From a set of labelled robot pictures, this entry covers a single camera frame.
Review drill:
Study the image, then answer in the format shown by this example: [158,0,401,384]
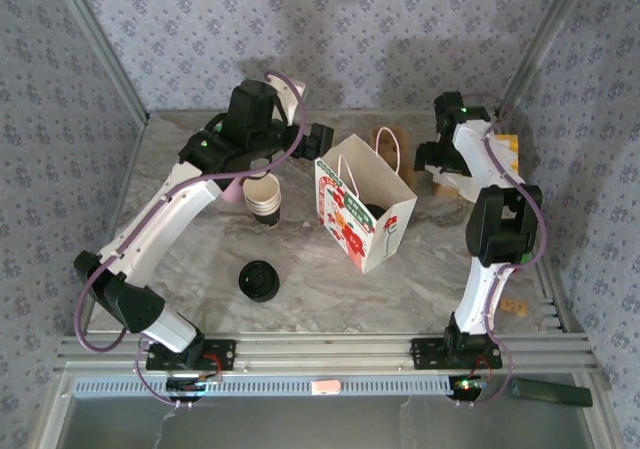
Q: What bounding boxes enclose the nested white paper cups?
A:
[242,174,283,229]

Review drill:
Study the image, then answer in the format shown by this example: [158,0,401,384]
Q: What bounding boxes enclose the printed paper takeout bag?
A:
[313,127,419,275]

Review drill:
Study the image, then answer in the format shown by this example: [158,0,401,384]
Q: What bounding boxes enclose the black cup lids pile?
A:
[238,260,280,303]

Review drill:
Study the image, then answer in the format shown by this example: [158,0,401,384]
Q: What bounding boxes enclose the white paper napkins pile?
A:
[423,133,517,193]

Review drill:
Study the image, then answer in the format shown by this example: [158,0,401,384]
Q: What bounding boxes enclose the brown pulp cup carriers stack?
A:
[368,125,419,190]

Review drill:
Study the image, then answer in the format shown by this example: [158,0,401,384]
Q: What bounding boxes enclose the yellow paper envelopes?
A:
[499,133,521,175]

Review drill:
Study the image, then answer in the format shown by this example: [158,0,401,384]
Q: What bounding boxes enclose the small circuit board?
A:
[165,374,224,403]
[447,374,489,403]

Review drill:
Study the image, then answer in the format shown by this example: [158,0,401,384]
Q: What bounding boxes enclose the pink white label tag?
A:
[309,378,344,396]

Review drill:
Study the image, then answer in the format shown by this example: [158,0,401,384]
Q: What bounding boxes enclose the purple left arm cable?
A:
[73,71,307,410]

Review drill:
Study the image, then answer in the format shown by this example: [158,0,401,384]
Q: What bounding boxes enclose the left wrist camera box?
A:
[272,76,307,120]

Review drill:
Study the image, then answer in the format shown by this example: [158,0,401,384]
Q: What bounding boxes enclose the aluminium frame post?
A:
[52,0,151,123]
[494,0,596,120]

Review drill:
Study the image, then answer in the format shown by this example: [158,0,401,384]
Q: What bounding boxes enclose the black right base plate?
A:
[410,337,503,370]

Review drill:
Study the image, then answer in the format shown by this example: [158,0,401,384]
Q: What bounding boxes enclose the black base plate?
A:
[410,337,503,370]
[145,338,237,372]

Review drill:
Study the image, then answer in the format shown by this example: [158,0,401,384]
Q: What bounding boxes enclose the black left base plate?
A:
[145,338,237,372]

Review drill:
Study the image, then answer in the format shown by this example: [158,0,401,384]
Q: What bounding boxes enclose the grey slotted cable duct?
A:
[72,374,454,398]

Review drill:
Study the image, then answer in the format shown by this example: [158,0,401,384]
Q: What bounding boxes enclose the black flat handle bar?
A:
[509,377,594,409]

